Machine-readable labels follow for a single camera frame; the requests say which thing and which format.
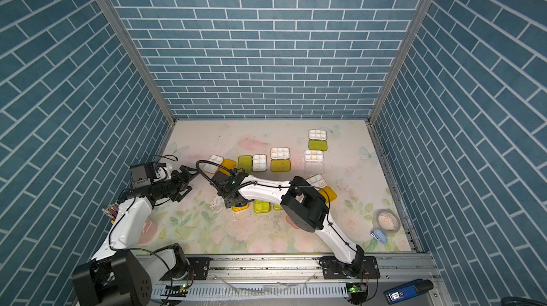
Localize small orange pillbox front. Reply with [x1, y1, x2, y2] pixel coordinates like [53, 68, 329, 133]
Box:
[232, 203, 249, 213]

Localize green pillbox sideways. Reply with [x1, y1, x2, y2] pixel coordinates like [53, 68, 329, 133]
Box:
[237, 154, 267, 173]

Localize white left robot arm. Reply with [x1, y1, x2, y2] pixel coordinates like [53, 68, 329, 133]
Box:
[71, 162, 198, 305]

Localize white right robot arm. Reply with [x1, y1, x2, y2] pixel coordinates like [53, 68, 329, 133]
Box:
[209, 172, 370, 278]

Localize pink pencil cup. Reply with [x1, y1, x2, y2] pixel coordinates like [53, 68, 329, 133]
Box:
[102, 203, 119, 224]

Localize clear pillbox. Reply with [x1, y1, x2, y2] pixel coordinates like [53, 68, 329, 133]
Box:
[303, 149, 325, 175]

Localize tape roll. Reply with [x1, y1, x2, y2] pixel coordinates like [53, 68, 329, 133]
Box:
[373, 209, 402, 235]

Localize blue handheld device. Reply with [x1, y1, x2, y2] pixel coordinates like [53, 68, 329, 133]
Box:
[383, 278, 434, 305]

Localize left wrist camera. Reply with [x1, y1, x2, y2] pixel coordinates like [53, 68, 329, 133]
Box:
[130, 162, 172, 189]

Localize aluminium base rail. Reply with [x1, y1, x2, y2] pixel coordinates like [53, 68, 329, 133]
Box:
[151, 253, 450, 305]

